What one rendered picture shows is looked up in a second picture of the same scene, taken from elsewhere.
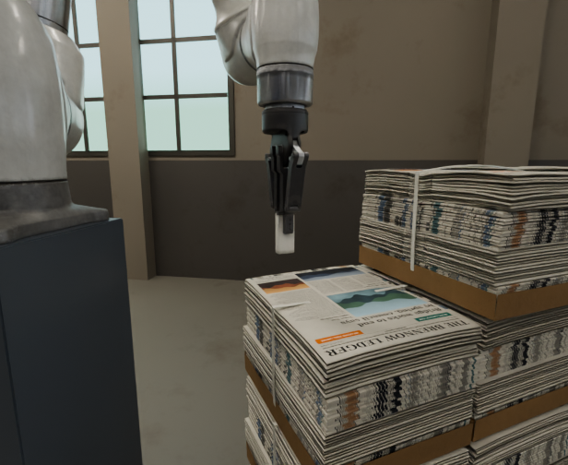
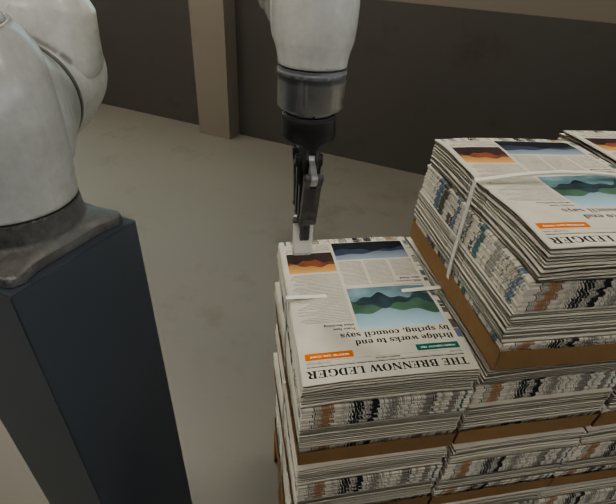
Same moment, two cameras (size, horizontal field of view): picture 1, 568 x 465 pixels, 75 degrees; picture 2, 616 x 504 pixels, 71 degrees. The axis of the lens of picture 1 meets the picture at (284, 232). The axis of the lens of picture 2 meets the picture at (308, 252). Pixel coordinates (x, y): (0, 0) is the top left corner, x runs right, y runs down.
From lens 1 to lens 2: 0.30 m
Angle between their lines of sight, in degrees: 26
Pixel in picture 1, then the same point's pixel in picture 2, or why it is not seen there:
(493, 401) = (484, 420)
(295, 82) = (315, 95)
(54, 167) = (60, 196)
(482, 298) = (490, 345)
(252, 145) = not seen: outside the picture
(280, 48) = (298, 53)
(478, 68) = not seen: outside the picture
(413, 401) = (391, 415)
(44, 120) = (42, 161)
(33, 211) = (45, 242)
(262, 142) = not seen: outside the picture
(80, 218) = (91, 232)
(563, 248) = (610, 312)
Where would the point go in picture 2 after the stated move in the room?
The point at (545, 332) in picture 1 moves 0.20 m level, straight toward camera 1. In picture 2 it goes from (568, 373) to (505, 439)
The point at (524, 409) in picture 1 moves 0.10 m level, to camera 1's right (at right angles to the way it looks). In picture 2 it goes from (520, 427) to (578, 441)
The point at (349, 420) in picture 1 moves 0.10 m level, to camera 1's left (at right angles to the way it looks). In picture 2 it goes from (323, 422) to (263, 407)
